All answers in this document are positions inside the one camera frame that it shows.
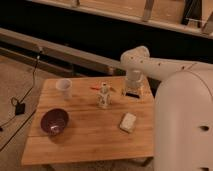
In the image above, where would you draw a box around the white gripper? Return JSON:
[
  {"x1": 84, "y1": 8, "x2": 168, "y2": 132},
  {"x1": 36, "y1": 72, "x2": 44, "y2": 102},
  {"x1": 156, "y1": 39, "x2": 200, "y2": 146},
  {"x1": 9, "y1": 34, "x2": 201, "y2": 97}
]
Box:
[{"x1": 122, "y1": 70, "x2": 144, "y2": 98}]

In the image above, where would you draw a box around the black brown eraser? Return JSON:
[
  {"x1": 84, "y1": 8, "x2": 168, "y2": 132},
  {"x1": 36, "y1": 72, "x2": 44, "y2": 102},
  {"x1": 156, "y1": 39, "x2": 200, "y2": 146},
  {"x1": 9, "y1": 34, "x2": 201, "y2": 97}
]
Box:
[{"x1": 125, "y1": 93, "x2": 140, "y2": 99}]

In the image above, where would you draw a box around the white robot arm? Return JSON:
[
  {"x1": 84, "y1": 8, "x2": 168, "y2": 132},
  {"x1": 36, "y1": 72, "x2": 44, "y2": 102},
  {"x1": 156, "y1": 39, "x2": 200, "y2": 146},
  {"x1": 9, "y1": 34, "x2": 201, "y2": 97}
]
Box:
[{"x1": 120, "y1": 46, "x2": 213, "y2": 171}]

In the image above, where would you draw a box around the white sponge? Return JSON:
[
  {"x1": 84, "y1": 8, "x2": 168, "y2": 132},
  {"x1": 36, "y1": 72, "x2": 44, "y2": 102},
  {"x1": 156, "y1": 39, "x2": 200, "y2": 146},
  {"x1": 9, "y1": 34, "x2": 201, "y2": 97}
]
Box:
[{"x1": 119, "y1": 113, "x2": 137, "y2": 133}]

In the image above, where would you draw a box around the white patterned bottle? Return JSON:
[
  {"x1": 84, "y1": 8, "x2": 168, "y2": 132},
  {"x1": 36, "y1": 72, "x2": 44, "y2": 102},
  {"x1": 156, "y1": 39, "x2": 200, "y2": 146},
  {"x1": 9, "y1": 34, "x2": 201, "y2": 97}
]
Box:
[{"x1": 98, "y1": 82, "x2": 110, "y2": 109}]

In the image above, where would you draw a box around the orange marker pen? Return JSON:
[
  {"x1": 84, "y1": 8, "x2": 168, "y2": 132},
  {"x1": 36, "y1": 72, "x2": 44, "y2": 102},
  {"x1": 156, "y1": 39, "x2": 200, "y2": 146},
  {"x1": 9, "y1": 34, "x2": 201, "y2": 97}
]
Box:
[{"x1": 90, "y1": 86, "x2": 100, "y2": 90}]

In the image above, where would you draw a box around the white paper cup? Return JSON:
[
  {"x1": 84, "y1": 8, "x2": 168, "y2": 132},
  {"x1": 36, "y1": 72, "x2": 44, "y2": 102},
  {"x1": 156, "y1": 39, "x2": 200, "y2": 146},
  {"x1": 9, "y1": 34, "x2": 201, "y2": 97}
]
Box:
[{"x1": 55, "y1": 78, "x2": 72, "y2": 100}]

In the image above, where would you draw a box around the dark red bowl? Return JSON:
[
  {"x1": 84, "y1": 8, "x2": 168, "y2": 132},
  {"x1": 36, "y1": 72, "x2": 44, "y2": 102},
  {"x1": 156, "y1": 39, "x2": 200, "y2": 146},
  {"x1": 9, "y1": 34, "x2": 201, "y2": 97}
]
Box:
[{"x1": 40, "y1": 108, "x2": 69, "y2": 135}]

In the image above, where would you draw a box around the black power adapter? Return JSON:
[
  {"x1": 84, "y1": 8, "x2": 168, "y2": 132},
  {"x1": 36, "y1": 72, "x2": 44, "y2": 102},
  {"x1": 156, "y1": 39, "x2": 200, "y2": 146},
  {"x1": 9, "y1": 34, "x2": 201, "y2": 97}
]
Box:
[{"x1": 15, "y1": 103, "x2": 25, "y2": 115}]

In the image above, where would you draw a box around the black cable left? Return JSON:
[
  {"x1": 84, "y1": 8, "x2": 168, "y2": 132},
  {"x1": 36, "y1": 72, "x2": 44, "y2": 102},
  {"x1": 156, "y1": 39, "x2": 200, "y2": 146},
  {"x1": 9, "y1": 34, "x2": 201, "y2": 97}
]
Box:
[{"x1": 0, "y1": 49, "x2": 44, "y2": 152}]

